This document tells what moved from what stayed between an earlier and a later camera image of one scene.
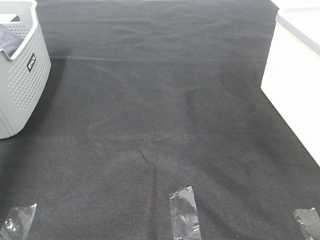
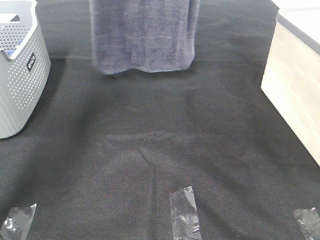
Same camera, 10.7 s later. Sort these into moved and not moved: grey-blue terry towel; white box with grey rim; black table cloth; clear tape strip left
Moved: grey-blue terry towel
Not moved: white box with grey rim; clear tape strip left; black table cloth
